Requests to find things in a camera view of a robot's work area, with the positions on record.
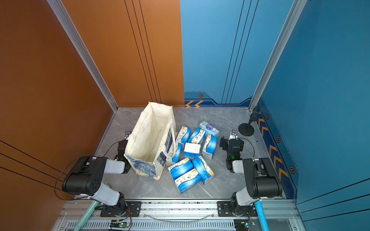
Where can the black round stand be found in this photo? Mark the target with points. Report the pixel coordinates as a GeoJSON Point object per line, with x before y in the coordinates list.
{"type": "Point", "coordinates": [247, 129]}

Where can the right circuit board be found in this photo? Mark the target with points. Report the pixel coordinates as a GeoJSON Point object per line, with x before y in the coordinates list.
{"type": "Point", "coordinates": [243, 225]}

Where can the blue tissue pack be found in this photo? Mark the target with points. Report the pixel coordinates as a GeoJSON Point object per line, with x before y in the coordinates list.
{"type": "Point", "coordinates": [203, 169]}
{"type": "Point", "coordinates": [180, 168]}
{"type": "Point", "coordinates": [183, 135]}
{"type": "Point", "coordinates": [177, 153]}
{"type": "Point", "coordinates": [197, 136]}

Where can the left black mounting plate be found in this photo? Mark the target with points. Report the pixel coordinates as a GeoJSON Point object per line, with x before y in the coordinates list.
{"type": "Point", "coordinates": [132, 209]}

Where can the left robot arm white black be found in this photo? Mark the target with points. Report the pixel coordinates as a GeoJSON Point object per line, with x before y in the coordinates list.
{"type": "Point", "coordinates": [86, 179]}

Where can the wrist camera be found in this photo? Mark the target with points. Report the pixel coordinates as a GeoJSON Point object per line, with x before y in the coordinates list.
{"type": "Point", "coordinates": [233, 135]}
{"type": "Point", "coordinates": [127, 134]}

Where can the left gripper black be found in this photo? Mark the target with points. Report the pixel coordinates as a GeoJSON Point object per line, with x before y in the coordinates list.
{"type": "Point", "coordinates": [122, 147]}

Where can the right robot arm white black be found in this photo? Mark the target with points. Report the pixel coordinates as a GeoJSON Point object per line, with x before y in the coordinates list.
{"type": "Point", "coordinates": [261, 180]}

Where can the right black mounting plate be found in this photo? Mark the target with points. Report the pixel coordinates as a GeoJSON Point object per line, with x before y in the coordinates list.
{"type": "Point", "coordinates": [226, 209]}

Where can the blue tissue pack column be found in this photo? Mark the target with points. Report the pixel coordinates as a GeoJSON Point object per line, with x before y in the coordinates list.
{"type": "Point", "coordinates": [209, 147]}

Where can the left circuit board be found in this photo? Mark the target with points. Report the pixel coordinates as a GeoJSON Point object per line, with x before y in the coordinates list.
{"type": "Point", "coordinates": [119, 225]}

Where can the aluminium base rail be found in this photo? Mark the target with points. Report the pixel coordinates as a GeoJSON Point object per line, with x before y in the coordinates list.
{"type": "Point", "coordinates": [170, 209]}

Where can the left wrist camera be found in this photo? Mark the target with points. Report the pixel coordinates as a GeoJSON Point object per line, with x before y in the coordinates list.
{"type": "Point", "coordinates": [127, 134]}

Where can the Vinda cartoon tissue pack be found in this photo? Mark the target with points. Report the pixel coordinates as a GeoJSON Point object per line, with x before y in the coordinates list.
{"type": "Point", "coordinates": [209, 129]}

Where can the blue tissue pack beside bag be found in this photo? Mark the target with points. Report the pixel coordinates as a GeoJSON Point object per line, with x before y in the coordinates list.
{"type": "Point", "coordinates": [177, 153]}

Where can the circuit board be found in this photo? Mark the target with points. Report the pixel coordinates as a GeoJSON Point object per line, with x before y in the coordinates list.
{"type": "Point", "coordinates": [119, 225]}
{"type": "Point", "coordinates": [243, 225]}

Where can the black mounting plate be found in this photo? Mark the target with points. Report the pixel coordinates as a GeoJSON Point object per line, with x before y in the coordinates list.
{"type": "Point", "coordinates": [226, 209]}
{"type": "Point", "coordinates": [132, 209]}

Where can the white vented grille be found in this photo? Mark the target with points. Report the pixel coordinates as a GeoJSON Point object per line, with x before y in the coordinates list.
{"type": "Point", "coordinates": [154, 225]}

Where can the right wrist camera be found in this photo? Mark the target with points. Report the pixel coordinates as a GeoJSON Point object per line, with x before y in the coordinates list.
{"type": "Point", "coordinates": [233, 135]}

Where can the white-topped tissue pack centre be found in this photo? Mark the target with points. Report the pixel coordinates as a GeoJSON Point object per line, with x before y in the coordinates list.
{"type": "Point", "coordinates": [192, 150]}

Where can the blue tissue pack frontmost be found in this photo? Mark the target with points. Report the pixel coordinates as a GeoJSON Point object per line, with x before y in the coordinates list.
{"type": "Point", "coordinates": [187, 180]}

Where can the cream canvas bag blue print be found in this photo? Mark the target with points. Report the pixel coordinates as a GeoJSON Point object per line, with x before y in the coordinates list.
{"type": "Point", "coordinates": [150, 142]}

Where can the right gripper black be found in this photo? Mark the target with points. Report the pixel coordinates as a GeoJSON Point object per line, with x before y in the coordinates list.
{"type": "Point", "coordinates": [231, 143]}

